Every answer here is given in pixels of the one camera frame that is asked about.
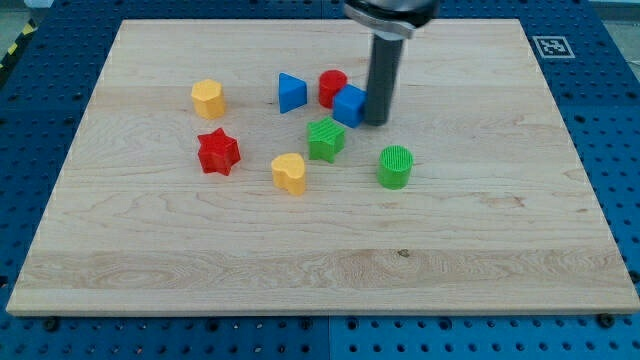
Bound green cylinder block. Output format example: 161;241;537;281
376;145;413;190

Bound green star block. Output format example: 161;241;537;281
307;117;345;163

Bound red star block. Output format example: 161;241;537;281
197;128;241;176

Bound blue cube block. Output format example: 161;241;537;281
333;85;366;128

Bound yellow heart block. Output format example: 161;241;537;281
271;153;306;196

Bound blue triangle block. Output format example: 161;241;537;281
278;73;307;114

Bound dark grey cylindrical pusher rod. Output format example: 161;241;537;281
364;33;404;126

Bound yellow black hazard tape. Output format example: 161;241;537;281
1;18;38;72

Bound wooden board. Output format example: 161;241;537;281
7;19;639;317

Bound red cylinder block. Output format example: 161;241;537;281
318;69;348;109

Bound white fiducial marker tag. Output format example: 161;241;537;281
532;35;575;59

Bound yellow hexagon block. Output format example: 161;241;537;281
191;79;226;120

